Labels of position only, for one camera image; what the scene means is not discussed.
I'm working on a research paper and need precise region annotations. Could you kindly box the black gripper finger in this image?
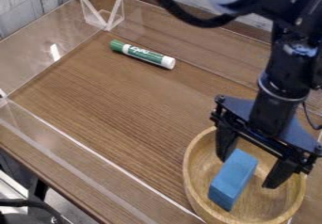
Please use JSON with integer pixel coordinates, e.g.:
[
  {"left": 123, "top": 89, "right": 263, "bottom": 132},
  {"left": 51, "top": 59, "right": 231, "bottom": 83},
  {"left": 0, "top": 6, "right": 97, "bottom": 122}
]
[
  {"left": 262, "top": 159, "right": 300, "bottom": 189},
  {"left": 215, "top": 122, "right": 239, "bottom": 162}
]

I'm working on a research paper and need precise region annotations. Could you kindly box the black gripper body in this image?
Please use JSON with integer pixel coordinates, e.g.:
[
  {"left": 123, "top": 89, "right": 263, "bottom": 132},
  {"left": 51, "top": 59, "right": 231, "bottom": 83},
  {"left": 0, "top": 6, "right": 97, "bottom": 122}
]
[{"left": 210, "top": 95, "right": 322, "bottom": 174}]

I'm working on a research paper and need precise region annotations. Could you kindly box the blue rectangular block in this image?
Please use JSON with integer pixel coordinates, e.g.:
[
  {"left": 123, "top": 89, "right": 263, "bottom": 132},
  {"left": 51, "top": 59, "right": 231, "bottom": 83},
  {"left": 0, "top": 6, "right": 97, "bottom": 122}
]
[{"left": 207, "top": 149, "right": 258, "bottom": 212}]

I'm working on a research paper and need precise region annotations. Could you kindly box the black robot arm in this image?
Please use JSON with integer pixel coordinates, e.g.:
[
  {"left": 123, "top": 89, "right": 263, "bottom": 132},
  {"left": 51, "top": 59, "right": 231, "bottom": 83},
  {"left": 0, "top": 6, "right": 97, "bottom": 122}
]
[{"left": 156, "top": 0, "right": 322, "bottom": 189}]

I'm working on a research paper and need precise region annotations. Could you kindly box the brown wooden bowl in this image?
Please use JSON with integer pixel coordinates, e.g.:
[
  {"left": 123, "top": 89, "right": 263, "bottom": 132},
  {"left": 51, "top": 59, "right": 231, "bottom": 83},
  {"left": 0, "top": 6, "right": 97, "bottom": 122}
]
[{"left": 183, "top": 127, "right": 306, "bottom": 224}]

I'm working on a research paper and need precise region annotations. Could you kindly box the green white marker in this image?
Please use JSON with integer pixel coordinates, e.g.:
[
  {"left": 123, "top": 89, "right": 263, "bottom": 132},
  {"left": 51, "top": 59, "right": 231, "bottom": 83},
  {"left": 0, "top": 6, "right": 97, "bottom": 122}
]
[{"left": 109, "top": 40, "right": 176, "bottom": 70}]

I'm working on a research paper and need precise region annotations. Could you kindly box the black table leg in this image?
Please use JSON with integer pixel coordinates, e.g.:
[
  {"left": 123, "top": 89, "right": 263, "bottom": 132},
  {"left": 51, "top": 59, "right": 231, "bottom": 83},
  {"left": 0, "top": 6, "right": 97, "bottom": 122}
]
[{"left": 33, "top": 179, "right": 49, "bottom": 200}]

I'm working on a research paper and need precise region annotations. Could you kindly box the clear acrylic tray wall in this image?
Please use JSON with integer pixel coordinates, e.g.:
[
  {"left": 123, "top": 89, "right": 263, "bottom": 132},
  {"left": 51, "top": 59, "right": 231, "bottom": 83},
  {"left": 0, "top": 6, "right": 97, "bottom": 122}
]
[{"left": 0, "top": 0, "right": 322, "bottom": 224}]

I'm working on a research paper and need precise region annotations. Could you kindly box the black cable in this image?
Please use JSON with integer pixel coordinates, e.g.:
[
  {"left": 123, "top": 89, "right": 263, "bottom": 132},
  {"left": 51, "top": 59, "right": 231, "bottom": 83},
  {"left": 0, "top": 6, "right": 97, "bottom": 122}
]
[{"left": 0, "top": 198, "right": 64, "bottom": 224}]

